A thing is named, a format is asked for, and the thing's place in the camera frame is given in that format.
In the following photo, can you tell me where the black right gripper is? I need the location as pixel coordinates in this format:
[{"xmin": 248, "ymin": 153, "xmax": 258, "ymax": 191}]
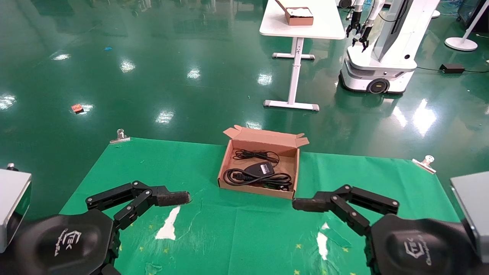
[{"xmin": 293, "ymin": 185, "xmax": 483, "ymax": 275}]

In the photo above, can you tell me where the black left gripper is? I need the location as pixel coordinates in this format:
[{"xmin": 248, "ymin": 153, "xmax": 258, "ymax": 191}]
[{"xmin": 0, "ymin": 181, "xmax": 191, "ymax": 275}]

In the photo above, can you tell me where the black adapter with thin cable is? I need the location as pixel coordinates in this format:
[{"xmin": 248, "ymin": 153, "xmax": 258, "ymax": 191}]
[{"xmin": 232, "ymin": 149, "xmax": 280, "ymax": 177}]

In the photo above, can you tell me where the thick black power cord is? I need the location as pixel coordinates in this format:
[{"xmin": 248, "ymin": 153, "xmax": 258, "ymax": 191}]
[{"xmin": 223, "ymin": 167, "xmax": 293, "ymax": 191}]

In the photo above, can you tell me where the open brown cardboard box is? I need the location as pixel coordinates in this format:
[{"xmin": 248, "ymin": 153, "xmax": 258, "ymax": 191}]
[{"xmin": 218, "ymin": 125, "xmax": 310, "ymax": 200}]

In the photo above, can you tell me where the small brown cardboard box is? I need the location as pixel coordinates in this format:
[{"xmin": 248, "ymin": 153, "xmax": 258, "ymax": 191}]
[{"xmin": 275, "ymin": 0, "xmax": 314, "ymax": 26}]

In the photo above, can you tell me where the metal binder clip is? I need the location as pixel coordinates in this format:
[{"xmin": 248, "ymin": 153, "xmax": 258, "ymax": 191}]
[
  {"xmin": 412, "ymin": 155, "xmax": 437, "ymax": 174},
  {"xmin": 110, "ymin": 129, "xmax": 131, "ymax": 144}
]

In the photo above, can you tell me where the green table cloth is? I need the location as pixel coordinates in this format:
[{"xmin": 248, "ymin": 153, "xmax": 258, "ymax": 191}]
[{"xmin": 59, "ymin": 137, "xmax": 461, "ymax": 275}]

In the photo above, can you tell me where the white wheeled robot body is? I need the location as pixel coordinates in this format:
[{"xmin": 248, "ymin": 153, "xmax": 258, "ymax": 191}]
[{"xmin": 339, "ymin": 0, "xmax": 440, "ymax": 94}]

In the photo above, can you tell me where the black floor power brick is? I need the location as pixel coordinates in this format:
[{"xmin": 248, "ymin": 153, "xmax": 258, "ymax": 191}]
[{"xmin": 439, "ymin": 63, "xmax": 466, "ymax": 74}]

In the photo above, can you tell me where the small black robot gripper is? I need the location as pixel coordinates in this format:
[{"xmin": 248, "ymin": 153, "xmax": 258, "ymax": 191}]
[
  {"xmin": 346, "ymin": 11, "xmax": 361, "ymax": 38},
  {"xmin": 352, "ymin": 21, "xmax": 372, "ymax": 52}
]

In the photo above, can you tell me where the white table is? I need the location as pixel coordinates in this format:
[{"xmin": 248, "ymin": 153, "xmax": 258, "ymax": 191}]
[{"xmin": 260, "ymin": 0, "xmax": 346, "ymax": 112}]

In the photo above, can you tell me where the dark equipment cabinet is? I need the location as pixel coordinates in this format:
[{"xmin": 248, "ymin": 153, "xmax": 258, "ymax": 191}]
[{"xmin": 458, "ymin": 0, "xmax": 489, "ymax": 32}]

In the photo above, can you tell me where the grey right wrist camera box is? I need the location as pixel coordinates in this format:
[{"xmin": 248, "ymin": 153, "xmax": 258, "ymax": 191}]
[{"xmin": 450, "ymin": 171, "xmax": 489, "ymax": 264}]

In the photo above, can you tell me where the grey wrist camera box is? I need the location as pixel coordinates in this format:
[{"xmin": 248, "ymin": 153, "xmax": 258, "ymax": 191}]
[
  {"xmin": 450, "ymin": 171, "xmax": 489, "ymax": 264},
  {"xmin": 0, "ymin": 163, "xmax": 32, "ymax": 253}
]

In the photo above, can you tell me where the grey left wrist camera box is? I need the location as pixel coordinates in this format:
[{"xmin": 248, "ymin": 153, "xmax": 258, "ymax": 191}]
[{"xmin": 0, "ymin": 163, "xmax": 32, "ymax": 253}]

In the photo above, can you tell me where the black floor cable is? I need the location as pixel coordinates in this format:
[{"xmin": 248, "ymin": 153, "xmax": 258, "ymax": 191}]
[{"xmin": 416, "ymin": 67, "xmax": 489, "ymax": 74}]

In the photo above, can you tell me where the blue cable pile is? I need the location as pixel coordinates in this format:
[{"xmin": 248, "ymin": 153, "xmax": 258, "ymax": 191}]
[{"xmin": 439, "ymin": 0, "xmax": 461, "ymax": 16}]

